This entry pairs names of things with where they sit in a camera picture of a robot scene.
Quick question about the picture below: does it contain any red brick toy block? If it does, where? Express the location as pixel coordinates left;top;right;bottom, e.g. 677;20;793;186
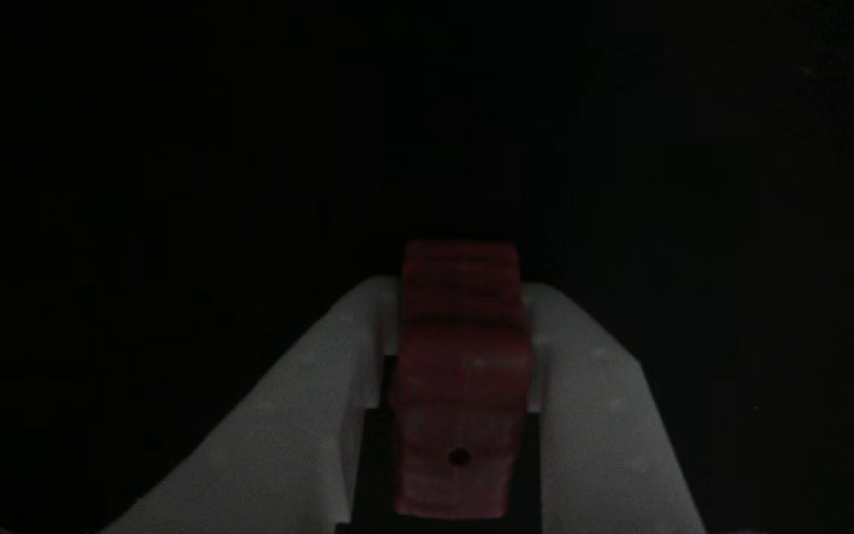
390;239;533;520

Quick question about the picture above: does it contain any black desk mat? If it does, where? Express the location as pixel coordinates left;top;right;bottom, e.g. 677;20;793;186
0;0;854;534

